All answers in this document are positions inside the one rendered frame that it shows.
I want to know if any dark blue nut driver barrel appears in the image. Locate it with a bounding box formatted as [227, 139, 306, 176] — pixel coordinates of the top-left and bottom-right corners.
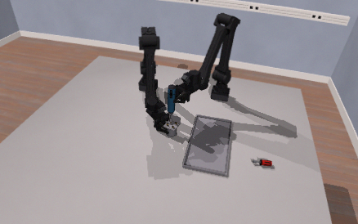
[168, 84, 176, 122]

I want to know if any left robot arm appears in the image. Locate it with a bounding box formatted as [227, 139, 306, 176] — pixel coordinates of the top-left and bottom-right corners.
[179, 13, 240, 96]

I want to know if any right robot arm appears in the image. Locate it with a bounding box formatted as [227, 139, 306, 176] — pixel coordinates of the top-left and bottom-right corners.
[139, 27, 167, 120]

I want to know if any grey metal bracket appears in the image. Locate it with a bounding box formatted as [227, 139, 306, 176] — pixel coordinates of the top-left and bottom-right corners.
[164, 114, 181, 131]

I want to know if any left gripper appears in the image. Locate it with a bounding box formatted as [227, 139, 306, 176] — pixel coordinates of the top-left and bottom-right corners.
[173, 85, 192, 103]

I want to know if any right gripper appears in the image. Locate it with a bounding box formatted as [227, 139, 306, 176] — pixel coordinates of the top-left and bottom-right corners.
[154, 113, 169, 134]

